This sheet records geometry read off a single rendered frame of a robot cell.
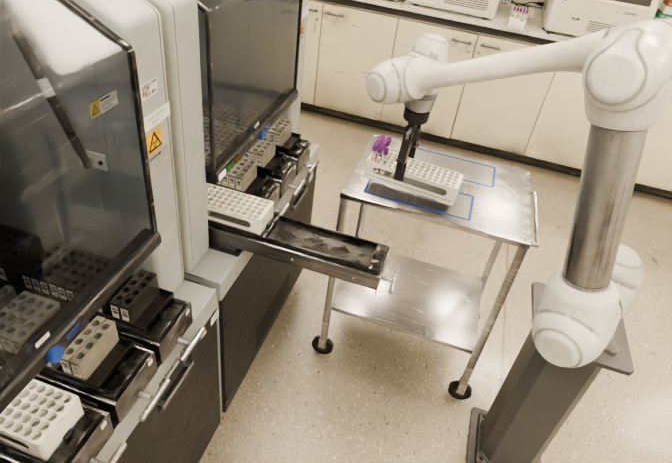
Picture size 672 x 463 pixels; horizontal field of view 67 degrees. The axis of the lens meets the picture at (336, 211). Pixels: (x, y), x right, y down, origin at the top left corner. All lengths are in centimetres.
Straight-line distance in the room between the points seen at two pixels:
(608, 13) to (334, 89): 176
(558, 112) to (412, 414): 227
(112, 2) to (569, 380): 147
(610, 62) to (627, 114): 11
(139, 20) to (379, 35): 268
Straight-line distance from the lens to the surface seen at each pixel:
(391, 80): 130
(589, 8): 347
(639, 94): 102
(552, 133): 371
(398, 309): 203
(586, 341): 128
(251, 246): 145
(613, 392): 254
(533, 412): 180
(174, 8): 110
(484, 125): 368
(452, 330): 203
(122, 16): 100
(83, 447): 111
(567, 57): 129
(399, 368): 222
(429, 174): 162
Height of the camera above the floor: 174
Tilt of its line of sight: 37 degrees down
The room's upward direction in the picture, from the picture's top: 8 degrees clockwise
